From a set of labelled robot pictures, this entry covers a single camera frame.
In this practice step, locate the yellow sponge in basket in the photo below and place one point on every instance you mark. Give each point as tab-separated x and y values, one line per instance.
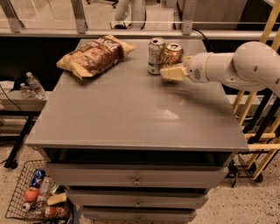
56	199

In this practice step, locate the orange LaCroix can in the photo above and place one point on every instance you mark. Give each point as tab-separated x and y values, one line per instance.
173	53

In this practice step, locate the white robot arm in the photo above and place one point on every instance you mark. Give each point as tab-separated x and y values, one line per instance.
253	66

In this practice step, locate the brown yellow chip bag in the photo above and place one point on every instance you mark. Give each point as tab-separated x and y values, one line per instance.
95	57

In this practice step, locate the black wire basket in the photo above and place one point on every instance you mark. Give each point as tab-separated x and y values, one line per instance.
38	198

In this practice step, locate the grey side desk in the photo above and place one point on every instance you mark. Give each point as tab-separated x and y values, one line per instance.
15	106

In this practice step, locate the blue soda can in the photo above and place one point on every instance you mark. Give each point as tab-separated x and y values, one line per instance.
37	178

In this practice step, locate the clear plastic water bottle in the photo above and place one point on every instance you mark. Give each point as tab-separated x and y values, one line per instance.
35	85

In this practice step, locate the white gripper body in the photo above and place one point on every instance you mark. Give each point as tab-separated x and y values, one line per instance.
198	67

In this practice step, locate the red apple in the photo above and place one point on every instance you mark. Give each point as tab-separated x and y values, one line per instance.
31	193

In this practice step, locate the white green 7up can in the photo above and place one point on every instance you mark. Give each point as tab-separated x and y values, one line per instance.
155	59

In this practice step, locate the small clear water bottle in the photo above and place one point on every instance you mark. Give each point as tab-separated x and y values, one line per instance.
26	91

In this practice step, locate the grey drawer cabinet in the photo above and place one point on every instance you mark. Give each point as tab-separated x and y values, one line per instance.
128	146

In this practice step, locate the metal railing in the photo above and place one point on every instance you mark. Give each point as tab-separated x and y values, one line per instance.
73	19

